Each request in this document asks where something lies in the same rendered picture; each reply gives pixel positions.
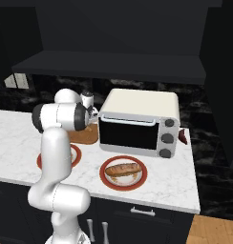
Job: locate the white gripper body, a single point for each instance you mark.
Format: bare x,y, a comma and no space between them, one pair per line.
93,115

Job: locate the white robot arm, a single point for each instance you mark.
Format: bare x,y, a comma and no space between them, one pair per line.
54,152

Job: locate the wooden cutting board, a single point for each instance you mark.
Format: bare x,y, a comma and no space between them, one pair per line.
86,136

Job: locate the black base cabinet door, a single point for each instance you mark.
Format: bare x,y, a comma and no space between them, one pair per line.
137,233
95,213

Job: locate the black tall cabinet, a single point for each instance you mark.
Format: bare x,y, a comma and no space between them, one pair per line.
222,79

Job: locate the toaster oven glass door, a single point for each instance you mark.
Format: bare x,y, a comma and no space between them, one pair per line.
128,135

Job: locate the red rimmed plate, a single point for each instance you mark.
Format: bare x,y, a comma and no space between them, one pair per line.
77,155
121,184

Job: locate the cream toaster oven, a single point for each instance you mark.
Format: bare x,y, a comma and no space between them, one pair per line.
144,105

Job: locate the brown baguette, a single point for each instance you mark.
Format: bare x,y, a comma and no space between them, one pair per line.
123,169

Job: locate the grey toaster oven knob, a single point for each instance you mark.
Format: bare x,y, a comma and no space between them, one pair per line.
167,138
169,122
165,153

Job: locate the dark red round object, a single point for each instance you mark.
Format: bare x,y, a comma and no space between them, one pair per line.
182,136

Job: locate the black drawer front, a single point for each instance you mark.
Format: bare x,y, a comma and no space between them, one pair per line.
163,216

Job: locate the black wall cabinet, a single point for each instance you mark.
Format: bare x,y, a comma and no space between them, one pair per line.
121,38

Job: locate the white wall outlet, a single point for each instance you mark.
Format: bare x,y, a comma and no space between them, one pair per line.
18,81

